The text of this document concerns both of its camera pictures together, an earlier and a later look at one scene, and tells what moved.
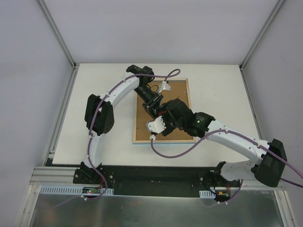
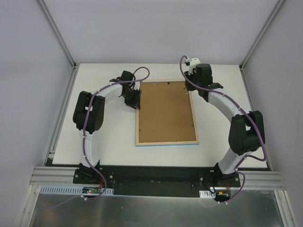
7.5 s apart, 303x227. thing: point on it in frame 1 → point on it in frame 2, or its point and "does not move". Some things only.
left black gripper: x=153 y=102 → x=132 y=99
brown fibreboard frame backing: x=179 y=91 does not move
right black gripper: x=169 y=122 → x=215 y=85
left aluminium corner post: x=54 y=30 does not move
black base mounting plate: x=155 y=180 does not move
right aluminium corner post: x=261 y=34 does not move
